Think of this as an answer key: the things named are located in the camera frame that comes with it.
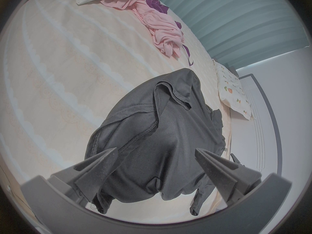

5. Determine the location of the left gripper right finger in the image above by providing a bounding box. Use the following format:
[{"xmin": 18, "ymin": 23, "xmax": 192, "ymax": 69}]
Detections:
[{"xmin": 195, "ymin": 148, "xmax": 262, "ymax": 205}]

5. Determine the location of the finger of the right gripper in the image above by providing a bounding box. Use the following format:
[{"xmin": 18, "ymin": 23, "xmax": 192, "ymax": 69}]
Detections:
[{"xmin": 230, "ymin": 153, "xmax": 245, "ymax": 168}]

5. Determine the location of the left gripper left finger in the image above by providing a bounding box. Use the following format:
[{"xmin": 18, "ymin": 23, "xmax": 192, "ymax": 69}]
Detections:
[{"xmin": 50, "ymin": 147, "xmax": 119, "ymax": 205}]

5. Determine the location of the black T-shirt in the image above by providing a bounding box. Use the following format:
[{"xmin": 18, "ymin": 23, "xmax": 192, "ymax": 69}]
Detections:
[{"xmin": 84, "ymin": 68, "xmax": 227, "ymax": 216}]

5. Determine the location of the white printed pillow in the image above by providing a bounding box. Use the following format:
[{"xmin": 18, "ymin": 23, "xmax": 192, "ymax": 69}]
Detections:
[{"xmin": 213, "ymin": 59, "xmax": 255, "ymax": 121}]

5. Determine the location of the blue-green curtain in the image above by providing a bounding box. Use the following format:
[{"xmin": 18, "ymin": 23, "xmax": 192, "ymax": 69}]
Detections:
[{"xmin": 146, "ymin": 0, "xmax": 310, "ymax": 70}]

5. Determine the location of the pink garment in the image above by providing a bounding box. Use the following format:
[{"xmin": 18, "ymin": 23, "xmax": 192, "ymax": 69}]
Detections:
[{"xmin": 100, "ymin": 0, "xmax": 185, "ymax": 57}]

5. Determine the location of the purple garment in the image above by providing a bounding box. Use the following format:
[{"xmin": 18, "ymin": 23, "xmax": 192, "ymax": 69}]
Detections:
[{"xmin": 146, "ymin": 0, "xmax": 194, "ymax": 66}]

